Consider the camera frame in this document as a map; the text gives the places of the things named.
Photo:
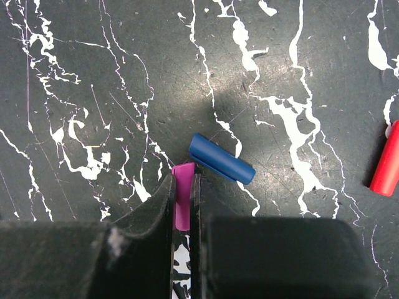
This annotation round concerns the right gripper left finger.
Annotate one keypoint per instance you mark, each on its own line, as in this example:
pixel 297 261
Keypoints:
pixel 129 258

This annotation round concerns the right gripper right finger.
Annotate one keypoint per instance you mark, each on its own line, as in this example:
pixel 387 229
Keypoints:
pixel 237 256

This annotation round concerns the purple pen cap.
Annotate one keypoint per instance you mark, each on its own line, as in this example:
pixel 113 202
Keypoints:
pixel 184 176

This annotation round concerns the blue pen cap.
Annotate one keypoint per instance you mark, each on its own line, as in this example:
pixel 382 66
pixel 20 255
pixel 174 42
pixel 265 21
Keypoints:
pixel 220 161

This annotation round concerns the red pen cap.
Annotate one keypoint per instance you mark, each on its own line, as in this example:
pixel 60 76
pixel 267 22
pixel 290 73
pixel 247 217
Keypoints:
pixel 385 178

